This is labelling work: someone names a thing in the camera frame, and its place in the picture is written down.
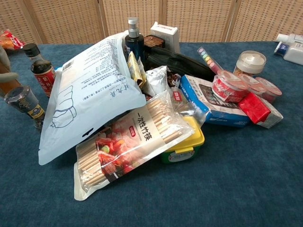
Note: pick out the woven rattan folding screen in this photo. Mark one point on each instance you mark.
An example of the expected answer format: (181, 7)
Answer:
(71, 21)

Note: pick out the dark blue pump bottle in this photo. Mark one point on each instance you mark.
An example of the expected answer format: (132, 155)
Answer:
(135, 43)

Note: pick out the dark brown small box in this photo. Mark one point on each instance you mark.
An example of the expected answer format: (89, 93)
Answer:
(154, 42)

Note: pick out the yellow sachet packet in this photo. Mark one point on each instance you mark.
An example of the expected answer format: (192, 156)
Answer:
(135, 68)

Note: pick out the blue white tube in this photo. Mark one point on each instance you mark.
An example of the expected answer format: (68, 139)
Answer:
(281, 48)

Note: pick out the orange plastic tube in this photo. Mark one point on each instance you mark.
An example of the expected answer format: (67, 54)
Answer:
(9, 86)

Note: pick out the blue velvet tablecloth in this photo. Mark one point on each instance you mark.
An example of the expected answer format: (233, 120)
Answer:
(213, 177)

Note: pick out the large white plastic bag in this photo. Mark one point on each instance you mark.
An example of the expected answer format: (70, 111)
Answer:
(90, 94)

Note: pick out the bamboo chopsticks pack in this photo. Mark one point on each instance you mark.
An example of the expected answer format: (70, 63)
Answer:
(123, 146)

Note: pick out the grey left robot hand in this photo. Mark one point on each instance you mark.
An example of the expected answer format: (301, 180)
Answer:
(7, 76)

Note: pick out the clear bag of red snacks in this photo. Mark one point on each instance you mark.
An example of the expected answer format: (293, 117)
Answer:
(182, 101)

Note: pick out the green box yellow lid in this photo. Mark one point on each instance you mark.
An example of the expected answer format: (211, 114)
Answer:
(187, 144)

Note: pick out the red orange snack bag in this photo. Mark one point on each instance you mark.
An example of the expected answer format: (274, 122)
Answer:
(9, 39)

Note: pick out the red wrapped snack packet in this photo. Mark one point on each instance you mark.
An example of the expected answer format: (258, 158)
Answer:
(258, 110)

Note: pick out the colourful dot sticker strip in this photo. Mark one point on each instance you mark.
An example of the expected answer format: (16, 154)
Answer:
(207, 59)

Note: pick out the large white plastic bottle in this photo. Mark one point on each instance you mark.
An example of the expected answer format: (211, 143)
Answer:
(294, 53)

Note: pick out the blue white calculator box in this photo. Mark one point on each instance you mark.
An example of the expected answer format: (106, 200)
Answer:
(213, 111)

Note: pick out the white cardboard box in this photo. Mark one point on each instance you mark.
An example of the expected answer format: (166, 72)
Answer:
(169, 35)

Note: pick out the dark sauce bottle red label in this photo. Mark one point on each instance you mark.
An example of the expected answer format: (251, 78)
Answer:
(42, 75)

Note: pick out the clear pepper grinder black label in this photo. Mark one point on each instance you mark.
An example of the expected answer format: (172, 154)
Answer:
(26, 101)

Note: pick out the silver snack bag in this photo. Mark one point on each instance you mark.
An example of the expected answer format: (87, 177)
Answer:
(157, 79)

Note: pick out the red yogurt cup pack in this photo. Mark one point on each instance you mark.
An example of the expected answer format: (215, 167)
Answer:
(227, 89)

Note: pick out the black zipper pouch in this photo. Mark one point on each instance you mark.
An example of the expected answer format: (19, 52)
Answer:
(184, 62)

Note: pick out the clear jar white lid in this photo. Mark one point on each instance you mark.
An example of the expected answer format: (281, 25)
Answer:
(251, 61)

